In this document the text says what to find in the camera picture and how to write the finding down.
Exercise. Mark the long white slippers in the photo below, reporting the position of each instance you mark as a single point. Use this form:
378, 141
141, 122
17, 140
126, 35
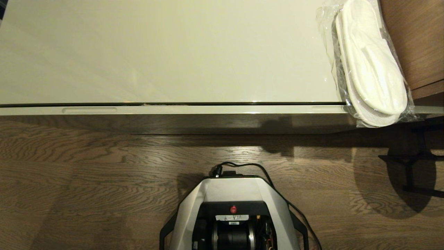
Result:
371, 69

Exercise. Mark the red emergency stop button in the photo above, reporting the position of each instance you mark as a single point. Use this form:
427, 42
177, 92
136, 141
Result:
233, 209

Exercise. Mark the brown wooden cabinet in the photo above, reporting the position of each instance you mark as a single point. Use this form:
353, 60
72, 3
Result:
423, 41

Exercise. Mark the white handwritten label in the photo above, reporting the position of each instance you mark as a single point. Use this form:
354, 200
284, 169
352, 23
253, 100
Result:
231, 217

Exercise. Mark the silver robot base chassis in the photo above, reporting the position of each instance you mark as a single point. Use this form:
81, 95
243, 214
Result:
236, 191

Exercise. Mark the glossy grey drawer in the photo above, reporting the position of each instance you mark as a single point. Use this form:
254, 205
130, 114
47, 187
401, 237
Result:
208, 110

